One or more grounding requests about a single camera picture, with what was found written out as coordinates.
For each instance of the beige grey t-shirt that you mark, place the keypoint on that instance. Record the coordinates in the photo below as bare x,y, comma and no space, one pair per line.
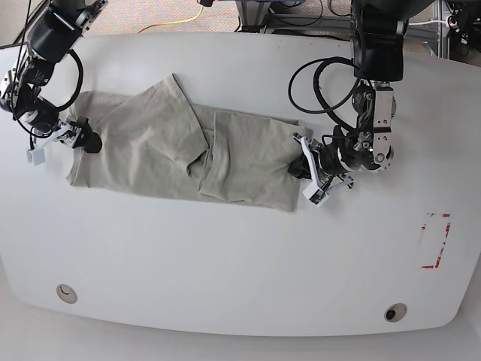
159,144

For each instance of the red tape rectangle marking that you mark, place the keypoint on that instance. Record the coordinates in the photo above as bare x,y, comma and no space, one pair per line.
434,234

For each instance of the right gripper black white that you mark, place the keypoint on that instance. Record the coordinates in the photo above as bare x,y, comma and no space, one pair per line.
69,135

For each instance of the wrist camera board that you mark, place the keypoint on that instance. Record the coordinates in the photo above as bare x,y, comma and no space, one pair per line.
36,156
315,195

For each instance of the round table grommet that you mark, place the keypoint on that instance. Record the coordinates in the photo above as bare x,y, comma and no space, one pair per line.
395,312
66,294

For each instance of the left round table grommet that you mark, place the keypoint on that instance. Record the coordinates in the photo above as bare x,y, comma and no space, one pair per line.
66,294

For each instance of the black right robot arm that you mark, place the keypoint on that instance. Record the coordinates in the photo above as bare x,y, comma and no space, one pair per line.
49,41

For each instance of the aluminium frame rail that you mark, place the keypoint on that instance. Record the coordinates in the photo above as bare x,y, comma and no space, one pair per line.
259,16

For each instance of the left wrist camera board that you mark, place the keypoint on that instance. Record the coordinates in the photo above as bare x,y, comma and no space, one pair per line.
315,195

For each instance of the right round table grommet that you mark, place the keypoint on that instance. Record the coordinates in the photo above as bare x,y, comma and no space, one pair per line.
395,312

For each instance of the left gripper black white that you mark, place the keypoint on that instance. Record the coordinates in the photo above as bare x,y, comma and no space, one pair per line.
316,163

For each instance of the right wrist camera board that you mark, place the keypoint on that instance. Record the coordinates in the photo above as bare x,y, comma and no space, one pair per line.
36,156

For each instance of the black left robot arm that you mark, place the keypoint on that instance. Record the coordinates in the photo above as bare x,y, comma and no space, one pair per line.
361,138

